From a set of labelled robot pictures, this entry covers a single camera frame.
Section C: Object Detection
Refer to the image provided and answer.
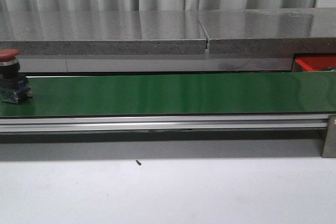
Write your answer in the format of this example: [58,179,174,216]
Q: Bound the red mushroom push button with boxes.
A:
[1,49,33,104]

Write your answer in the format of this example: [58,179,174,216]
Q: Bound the red plastic bin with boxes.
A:
[295,56,335,71]

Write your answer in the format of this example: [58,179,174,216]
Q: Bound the green conveyor belt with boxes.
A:
[1,71,335,118]

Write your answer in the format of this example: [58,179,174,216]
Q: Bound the grey stone counter slab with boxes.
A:
[1,11,207,55]

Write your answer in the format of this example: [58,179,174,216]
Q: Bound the aluminium conveyor frame rail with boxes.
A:
[1,113,335,133]

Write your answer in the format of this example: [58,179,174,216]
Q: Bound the steel conveyor support bracket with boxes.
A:
[322,115,336,158]

